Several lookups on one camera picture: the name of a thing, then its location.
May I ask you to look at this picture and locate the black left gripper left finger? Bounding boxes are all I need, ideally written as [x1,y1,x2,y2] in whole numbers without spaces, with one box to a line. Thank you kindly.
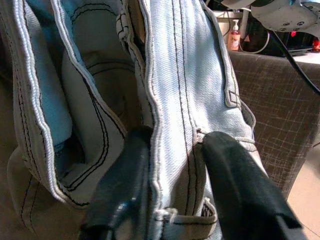
[79,126,154,240]

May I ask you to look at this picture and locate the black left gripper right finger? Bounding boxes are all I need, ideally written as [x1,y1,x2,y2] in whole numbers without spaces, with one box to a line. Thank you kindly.
[199,131,305,240]

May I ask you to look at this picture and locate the light blue denim jeans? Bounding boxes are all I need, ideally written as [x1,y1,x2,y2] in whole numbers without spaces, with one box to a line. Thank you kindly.
[0,0,270,240]

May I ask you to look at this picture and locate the grey woven fabric sofa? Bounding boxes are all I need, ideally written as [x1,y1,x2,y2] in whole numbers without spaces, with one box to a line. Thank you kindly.
[228,51,320,201]

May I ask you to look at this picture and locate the orange pump soap bottle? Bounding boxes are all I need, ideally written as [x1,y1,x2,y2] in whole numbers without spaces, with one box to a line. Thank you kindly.
[227,19,241,52]

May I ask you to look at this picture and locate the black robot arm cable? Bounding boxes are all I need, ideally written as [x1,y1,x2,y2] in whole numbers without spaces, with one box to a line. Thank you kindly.
[271,29,320,95]

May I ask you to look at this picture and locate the white cable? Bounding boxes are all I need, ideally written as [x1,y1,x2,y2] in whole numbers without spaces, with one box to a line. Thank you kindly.
[238,31,271,55]

